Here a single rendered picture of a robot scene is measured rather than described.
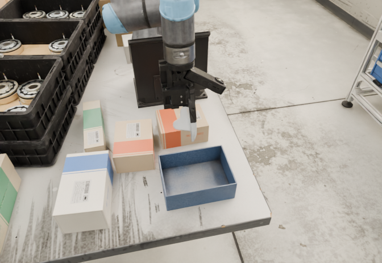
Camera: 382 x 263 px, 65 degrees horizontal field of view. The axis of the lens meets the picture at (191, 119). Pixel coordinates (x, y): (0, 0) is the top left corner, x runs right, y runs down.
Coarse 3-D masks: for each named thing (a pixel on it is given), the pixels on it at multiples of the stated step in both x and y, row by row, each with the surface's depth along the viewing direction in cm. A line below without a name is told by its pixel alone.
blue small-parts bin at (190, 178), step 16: (160, 160) 91; (176, 160) 93; (192, 160) 94; (208, 160) 96; (224, 160) 91; (160, 176) 92; (176, 176) 92; (192, 176) 92; (208, 176) 92; (224, 176) 92; (176, 192) 88; (192, 192) 80; (208, 192) 82; (224, 192) 84; (176, 208) 84
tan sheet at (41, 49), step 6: (24, 48) 126; (30, 48) 126; (36, 48) 126; (42, 48) 126; (48, 48) 126; (24, 54) 122; (30, 54) 122; (36, 54) 122; (42, 54) 122; (48, 54) 122
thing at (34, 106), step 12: (0, 60) 100; (12, 60) 100; (24, 60) 101; (36, 60) 101; (60, 60) 100; (48, 84) 91; (36, 96) 86; (36, 108) 83; (0, 120) 80; (12, 120) 81; (24, 120) 81
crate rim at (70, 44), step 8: (80, 24) 120; (80, 32) 119; (72, 40) 110; (64, 48) 106; (72, 48) 110; (8, 56) 102; (16, 56) 102; (24, 56) 102; (32, 56) 102; (40, 56) 102; (48, 56) 102; (56, 56) 102; (64, 56) 103
